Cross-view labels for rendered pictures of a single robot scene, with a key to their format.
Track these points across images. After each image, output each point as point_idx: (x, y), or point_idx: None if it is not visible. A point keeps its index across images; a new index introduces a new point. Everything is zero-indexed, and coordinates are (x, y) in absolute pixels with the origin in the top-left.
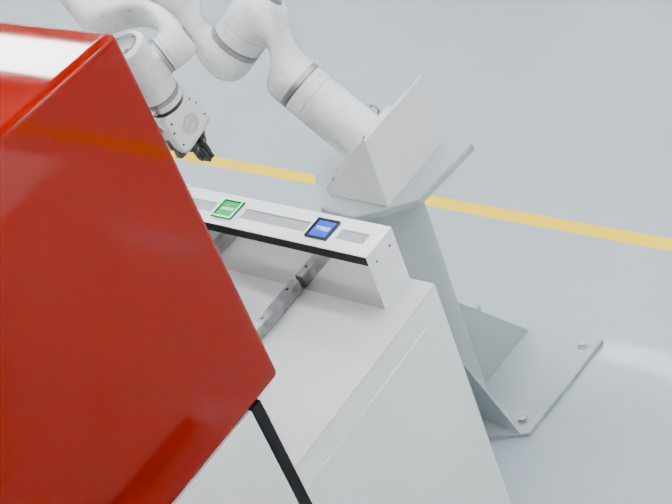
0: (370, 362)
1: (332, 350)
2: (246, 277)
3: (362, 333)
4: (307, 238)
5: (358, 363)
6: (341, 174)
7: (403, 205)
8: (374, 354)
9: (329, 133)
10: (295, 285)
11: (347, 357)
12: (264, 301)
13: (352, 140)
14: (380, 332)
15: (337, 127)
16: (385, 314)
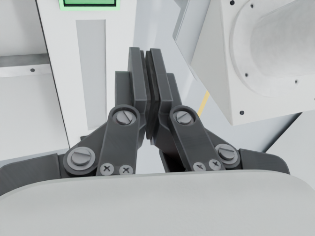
0: (14, 156)
1: (2, 131)
2: None
3: (37, 136)
4: (78, 140)
5: (7, 151)
6: (221, 42)
7: (192, 73)
8: (24, 153)
9: (278, 47)
10: (44, 73)
11: (5, 143)
12: (5, 27)
13: (260, 66)
14: (46, 143)
15: (281, 62)
16: (65, 136)
